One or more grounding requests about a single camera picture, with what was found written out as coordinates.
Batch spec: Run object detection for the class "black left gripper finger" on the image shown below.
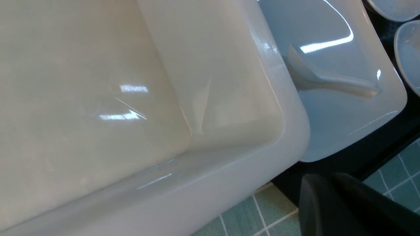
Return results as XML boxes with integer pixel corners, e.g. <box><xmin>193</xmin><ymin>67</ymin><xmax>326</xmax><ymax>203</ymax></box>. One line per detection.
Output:
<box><xmin>299</xmin><ymin>173</ymin><xmax>420</xmax><ymax>236</ymax></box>

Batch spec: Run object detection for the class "large white square plate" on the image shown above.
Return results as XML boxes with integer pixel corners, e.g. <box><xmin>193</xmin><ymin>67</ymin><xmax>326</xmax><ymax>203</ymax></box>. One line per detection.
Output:
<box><xmin>259</xmin><ymin>0</ymin><xmax>408</xmax><ymax>162</ymax></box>

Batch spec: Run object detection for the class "white ceramic spoon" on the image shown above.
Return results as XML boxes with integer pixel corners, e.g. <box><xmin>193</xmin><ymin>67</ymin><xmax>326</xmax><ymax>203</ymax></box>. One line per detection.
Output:
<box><xmin>287</xmin><ymin>44</ymin><xmax>380</xmax><ymax>96</ymax></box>

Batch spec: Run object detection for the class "small white bowl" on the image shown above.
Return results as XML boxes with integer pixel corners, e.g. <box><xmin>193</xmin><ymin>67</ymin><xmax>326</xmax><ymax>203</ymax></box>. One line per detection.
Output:
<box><xmin>393</xmin><ymin>20</ymin><xmax>420</xmax><ymax>96</ymax></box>
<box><xmin>366</xmin><ymin>0</ymin><xmax>420</xmax><ymax>22</ymax></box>

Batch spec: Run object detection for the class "black serving tray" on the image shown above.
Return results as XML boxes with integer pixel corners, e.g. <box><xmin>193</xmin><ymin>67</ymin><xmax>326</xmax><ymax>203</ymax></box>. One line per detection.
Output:
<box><xmin>271</xmin><ymin>0</ymin><xmax>420</xmax><ymax>207</ymax></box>

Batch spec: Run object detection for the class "green checked tablecloth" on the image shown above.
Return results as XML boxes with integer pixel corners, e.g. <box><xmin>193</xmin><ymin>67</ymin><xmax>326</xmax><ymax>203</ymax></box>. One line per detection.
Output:
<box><xmin>194</xmin><ymin>140</ymin><xmax>420</xmax><ymax>236</ymax></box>

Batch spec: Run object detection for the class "large white plastic tub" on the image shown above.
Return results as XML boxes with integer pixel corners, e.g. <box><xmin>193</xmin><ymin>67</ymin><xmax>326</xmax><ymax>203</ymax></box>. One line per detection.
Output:
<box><xmin>0</xmin><ymin>0</ymin><xmax>310</xmax><ymax>236</ymax></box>

